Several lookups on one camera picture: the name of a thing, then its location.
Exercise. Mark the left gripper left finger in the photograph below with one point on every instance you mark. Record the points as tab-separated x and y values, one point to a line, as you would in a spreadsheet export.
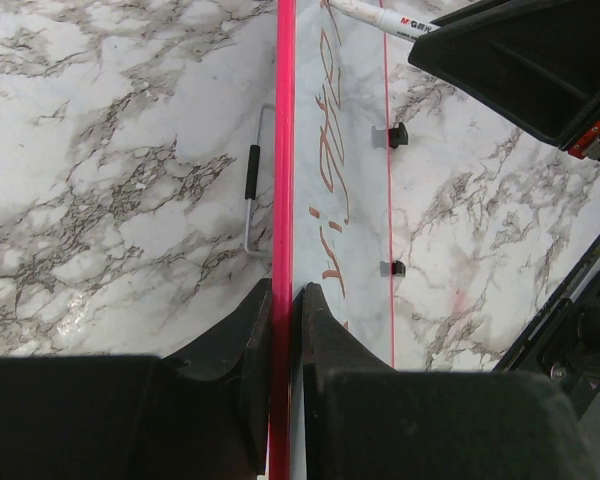
199	413

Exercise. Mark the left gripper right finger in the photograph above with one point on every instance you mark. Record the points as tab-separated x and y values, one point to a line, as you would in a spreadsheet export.
366	420

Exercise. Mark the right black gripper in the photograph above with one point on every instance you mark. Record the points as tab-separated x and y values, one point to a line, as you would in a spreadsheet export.
536	63

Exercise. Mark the white whiteboard marker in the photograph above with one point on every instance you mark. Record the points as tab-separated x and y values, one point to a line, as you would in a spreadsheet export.
386	20

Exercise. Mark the pink framed whiteboard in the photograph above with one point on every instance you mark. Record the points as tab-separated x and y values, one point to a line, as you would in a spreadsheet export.
332	197

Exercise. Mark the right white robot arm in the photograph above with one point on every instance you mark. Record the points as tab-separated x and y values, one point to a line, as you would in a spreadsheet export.
563	341

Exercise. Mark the black whiteboard stand clip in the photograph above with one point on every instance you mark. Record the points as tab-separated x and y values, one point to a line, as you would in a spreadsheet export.
398	136

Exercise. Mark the metal wire whiteboard stand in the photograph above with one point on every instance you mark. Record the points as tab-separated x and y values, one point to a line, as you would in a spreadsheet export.
251	182

